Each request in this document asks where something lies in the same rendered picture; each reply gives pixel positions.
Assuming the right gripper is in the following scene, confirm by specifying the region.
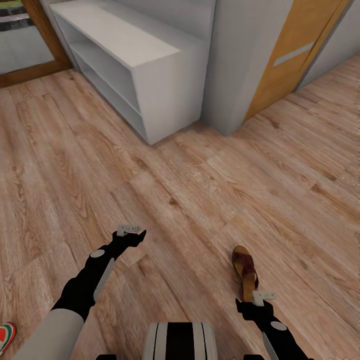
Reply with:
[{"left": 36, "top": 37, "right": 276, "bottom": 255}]
[{"left": 235, "top": 299, "right": 274, "bottom": 324}]

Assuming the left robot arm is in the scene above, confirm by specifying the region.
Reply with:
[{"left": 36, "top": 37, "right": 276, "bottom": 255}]
[{"left": 11, "top": 224, "right": 147, "bottom": 360}]

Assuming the sandal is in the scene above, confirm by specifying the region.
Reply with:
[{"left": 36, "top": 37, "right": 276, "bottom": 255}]
[{"left": 232, "top": 246, "right": 259, "bottom": 303}]

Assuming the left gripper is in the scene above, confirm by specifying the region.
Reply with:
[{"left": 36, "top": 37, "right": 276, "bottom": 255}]
[{"left": 112, "top": 229, "right": 147, "bottom": 253}]

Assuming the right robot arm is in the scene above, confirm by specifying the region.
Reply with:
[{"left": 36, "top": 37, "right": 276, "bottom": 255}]
[{"left": 235, "top": 290, "right": 313, "bottom": 360}]

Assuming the gym shoe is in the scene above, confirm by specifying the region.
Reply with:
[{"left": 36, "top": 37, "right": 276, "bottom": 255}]
[{"left": 0, "top": 322, "right": 17, "bottom": 356}]

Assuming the robot trunk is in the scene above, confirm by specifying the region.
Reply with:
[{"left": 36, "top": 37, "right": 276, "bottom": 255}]
[{"left": 142, "top": 322, "right": 218, "bottom": 360}]

